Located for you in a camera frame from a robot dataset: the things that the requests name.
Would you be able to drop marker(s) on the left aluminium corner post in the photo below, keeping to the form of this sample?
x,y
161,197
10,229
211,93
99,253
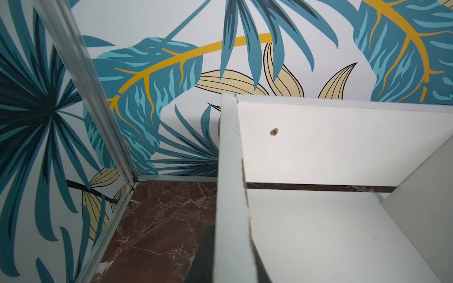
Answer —
x,y
68,41

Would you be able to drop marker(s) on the white wooden bookshelf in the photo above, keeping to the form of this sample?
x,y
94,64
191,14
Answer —
x,y
334,191

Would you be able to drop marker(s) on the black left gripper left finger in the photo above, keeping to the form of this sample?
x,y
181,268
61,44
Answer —
x,y
201,270

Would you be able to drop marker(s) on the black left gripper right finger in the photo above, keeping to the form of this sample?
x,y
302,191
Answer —
x,y
262,274

